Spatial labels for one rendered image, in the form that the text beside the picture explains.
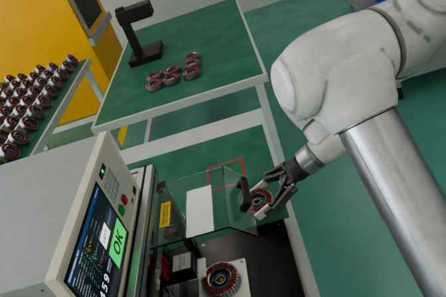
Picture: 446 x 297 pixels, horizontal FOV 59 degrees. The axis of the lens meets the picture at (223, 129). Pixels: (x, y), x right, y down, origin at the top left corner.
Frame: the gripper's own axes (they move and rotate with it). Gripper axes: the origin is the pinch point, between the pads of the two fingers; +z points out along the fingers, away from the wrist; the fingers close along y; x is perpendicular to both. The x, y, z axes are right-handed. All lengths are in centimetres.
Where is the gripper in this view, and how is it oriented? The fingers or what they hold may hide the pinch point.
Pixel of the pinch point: (257, 202)
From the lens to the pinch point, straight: 135.9
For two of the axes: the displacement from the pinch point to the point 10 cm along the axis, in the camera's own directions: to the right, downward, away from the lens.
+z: -6.8, 6.5, 3.4
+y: -0.7, -5.2, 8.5
